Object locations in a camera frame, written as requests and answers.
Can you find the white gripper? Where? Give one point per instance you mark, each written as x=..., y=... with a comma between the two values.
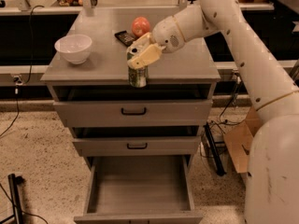
x=166, y=34

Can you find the green soda can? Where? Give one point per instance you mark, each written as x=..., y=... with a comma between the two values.
x=138, y=77

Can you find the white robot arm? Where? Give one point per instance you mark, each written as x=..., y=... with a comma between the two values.
x=272, y=190

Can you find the grey drawer cabinet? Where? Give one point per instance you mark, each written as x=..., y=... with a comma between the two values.
x=190, y=67

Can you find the grey top drawer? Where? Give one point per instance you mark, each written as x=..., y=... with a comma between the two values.
x=120, y=106

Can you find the grey drawer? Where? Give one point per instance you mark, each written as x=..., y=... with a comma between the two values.
x=136, y=146
x=120, y=106
x=139, y=190

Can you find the grey middle drawer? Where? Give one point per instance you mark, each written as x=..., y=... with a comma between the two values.
x=136, y=146

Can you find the grey bottom drawer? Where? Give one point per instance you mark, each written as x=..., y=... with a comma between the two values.
x=139, y=190

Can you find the red apple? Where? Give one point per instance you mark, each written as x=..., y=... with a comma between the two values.
x=140, y=26

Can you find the black phone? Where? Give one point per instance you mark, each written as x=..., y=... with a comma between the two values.
x=126, y=38

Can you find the white bowl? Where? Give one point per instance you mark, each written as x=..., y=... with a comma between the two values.
x=76, y=49

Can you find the cardboard box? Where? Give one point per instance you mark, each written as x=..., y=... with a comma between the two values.
x=238, y=140

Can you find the black bar on floor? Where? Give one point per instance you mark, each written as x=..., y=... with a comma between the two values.
x=216, y=156

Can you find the black stand at left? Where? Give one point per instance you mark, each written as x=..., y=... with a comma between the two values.
x=14, y=198

